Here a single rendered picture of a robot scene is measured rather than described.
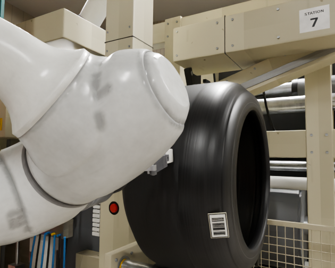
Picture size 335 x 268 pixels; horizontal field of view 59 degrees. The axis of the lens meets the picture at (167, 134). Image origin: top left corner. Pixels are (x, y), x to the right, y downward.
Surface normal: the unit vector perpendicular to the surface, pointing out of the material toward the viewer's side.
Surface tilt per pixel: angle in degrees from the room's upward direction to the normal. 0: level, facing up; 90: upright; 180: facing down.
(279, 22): 90
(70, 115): 102
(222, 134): 72
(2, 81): 125
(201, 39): 90
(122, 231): 90
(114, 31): 90
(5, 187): 64
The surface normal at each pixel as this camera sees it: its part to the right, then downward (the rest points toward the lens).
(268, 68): -0.50, -0.07
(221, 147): 0.24, -0.29
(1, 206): 0.55, -0.02
